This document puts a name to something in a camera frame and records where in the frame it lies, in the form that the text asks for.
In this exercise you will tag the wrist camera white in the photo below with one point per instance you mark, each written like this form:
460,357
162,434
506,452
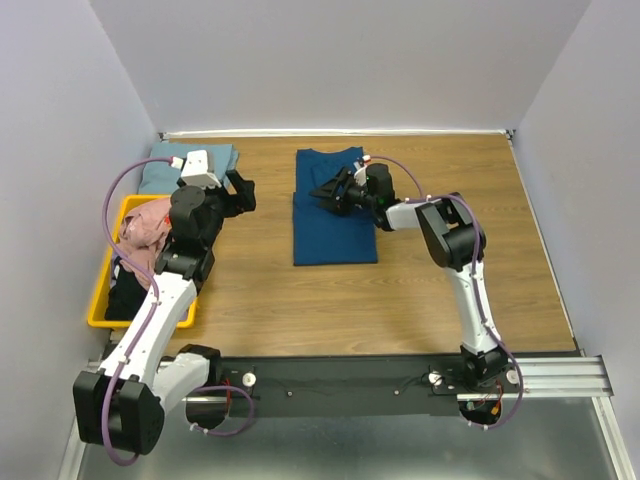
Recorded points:
196,169
360,174

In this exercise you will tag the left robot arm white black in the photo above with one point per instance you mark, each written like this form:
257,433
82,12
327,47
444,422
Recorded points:
123,404

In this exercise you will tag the pink t-shirt in bin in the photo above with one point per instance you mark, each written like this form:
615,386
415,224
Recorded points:
142,235

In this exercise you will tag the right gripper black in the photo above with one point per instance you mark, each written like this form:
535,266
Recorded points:
336,205

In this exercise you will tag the yellow plastic bin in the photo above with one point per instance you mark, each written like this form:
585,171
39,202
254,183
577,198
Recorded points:
98,303

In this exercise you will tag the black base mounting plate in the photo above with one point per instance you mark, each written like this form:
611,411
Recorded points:
344,386

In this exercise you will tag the dark blue t-shirt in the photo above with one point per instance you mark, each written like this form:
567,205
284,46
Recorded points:
320,237

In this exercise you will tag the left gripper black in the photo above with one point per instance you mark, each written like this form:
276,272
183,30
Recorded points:
237,204

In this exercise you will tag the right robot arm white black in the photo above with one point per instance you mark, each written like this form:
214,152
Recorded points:
455,242

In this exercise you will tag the black garment in bin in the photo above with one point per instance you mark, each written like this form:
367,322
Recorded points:
125,298

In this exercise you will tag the folded light blue t-shirt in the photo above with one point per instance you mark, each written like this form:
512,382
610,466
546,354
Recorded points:
161,179

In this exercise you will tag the aluminium extrusion rail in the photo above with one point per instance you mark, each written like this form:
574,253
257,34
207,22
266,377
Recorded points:
565,375

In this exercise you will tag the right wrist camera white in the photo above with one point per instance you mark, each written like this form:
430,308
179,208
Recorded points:
360,174

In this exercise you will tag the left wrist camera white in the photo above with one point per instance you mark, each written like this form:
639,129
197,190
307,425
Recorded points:
196,169

